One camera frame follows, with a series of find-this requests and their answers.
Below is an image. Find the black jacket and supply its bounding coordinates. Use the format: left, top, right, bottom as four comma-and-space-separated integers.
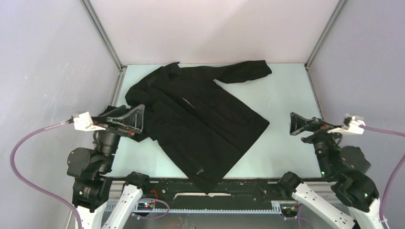
125, 60, 272, 193

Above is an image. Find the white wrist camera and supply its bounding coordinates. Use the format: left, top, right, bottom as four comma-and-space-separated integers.
327, 114, 365, 135
73, 112, 106, 132

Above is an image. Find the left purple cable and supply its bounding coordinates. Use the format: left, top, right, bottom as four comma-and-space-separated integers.
10, 119, 83, 229

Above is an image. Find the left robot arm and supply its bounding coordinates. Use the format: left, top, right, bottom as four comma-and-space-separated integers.
67, 104, 151, 229

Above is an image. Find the right aluminium frame post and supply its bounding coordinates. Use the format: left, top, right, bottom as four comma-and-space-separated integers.
304, 0, 348, 118

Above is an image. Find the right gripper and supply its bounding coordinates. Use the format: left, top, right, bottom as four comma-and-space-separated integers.
287, 111, 345, 176

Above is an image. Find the aluminium frame post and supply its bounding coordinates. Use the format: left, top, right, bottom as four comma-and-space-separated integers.
80, 0, 127, 106
304, 0, 348, 118

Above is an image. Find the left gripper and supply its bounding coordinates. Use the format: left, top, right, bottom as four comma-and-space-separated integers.
92, 103, 146, 170

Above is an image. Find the left aluminium frame post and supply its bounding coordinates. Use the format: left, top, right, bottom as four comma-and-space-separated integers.
80, 0, 127, 106

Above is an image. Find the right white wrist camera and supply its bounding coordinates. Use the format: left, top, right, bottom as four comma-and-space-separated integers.
327, 114, 365, 135

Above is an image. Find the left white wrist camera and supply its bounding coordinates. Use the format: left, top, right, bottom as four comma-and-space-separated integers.
73, 112, 106, 132

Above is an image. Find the grey slotted cable duct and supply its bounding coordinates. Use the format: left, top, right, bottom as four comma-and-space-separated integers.
132, 204, 281, 214

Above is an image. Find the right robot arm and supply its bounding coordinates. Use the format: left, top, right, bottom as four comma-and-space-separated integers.
277, 112, 389, 229

